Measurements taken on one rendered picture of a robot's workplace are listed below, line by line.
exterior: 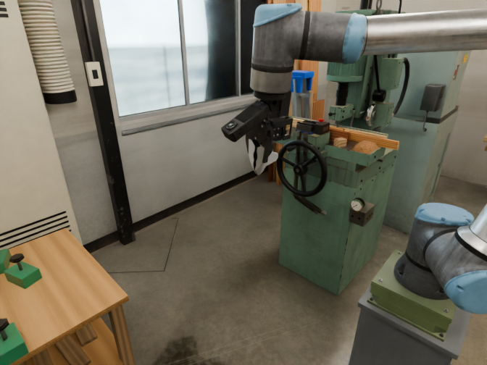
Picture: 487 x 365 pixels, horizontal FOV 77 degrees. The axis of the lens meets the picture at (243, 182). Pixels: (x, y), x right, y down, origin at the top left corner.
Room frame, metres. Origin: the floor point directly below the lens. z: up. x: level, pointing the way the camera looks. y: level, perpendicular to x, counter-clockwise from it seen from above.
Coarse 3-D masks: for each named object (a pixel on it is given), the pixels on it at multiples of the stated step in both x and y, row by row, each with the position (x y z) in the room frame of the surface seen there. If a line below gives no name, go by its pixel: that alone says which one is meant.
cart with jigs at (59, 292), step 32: (0, 256) 1.02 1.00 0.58; (32, 256) 1.08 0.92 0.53; (64, 256) 1.08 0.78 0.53; (0, 288) 0.89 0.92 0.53; (32, 288) 0.89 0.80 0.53; (64, 288) 0.89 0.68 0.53; (96, 288) 0.89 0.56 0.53; (0, 320) 0.65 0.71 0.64; (32, 320) 0.75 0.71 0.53; (64, 320) 0.75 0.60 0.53; (96, 320) 1.05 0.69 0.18; (0, 352) 0.59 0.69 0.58; (32, 352) 0.63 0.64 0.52; (64, 352) 0.87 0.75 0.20; (96, 352) 0.89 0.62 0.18; (128, 352) 0.85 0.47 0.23
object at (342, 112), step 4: (348, 104) 1.67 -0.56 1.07; (352, 104) 1.68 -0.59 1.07; (332, 108) 1.63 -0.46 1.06; (336, 108) 1.61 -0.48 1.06; (340, 108) 1.60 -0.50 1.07; (344, 108) 1.61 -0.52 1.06; (348, 108) 1.64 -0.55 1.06; (352, 108) 1.68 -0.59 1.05; (332, 112) 1.62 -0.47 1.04; (336, 112) 1.61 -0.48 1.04; (340, 112) 1.59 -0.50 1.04; (344, 112) 1.62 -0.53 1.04; (348, 112) 1.65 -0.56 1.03; (332, 116) 1.62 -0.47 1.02; (336, 116) 1.61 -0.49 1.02; (340, 116) 1.59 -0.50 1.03; (344, 116) 1.62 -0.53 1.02; (348, 116) 1.65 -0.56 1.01; (336, 120) 1.61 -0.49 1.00; (340, 120) 1.59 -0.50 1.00
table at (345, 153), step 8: (328, 144) 1.51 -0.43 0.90; (352, 144) 1.51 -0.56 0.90; (288, 152) 1.55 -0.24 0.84; (320, 152) 1.47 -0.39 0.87; (328, 152) 1.50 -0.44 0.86; (336, 152) 1.47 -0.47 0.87; (344, 152) 1.44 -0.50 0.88; (352, 152) 1.41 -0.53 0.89; (360, 152) 1.39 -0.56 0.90; (376, 152) 1.42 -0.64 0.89; (384, 152) 1.50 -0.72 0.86; (344, 160) 1.43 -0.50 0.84; (352, 160) 1.41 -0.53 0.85; (360, 160) 1.38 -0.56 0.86; (368, 160) 1.36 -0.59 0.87; (376, 160) 1.43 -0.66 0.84
